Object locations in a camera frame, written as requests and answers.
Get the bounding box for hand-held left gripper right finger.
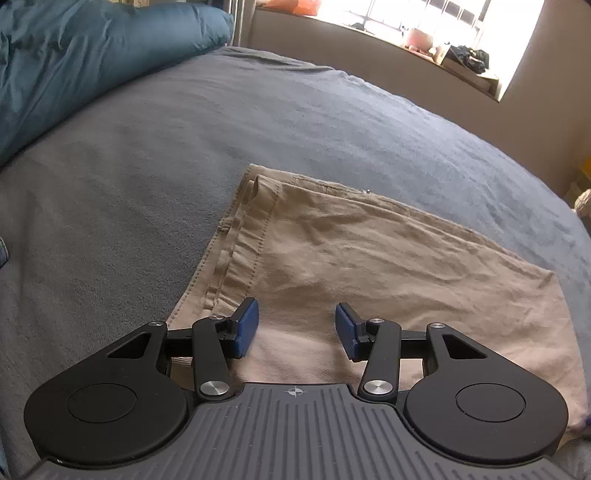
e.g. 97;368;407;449
335;302;488;401

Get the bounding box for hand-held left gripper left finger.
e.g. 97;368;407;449
107;298;259;401

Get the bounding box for beige pants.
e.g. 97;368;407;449
164;162;585;431

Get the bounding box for cardboard box with dark clothes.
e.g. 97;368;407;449
436;44;500;92

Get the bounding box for pink pot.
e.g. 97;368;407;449
405;28;433;51

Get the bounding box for grey curtain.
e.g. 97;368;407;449
224;0;257;48

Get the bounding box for teal duvet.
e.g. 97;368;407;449
0;0;235;163

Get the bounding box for orange bag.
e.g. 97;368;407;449
259;0;320;17

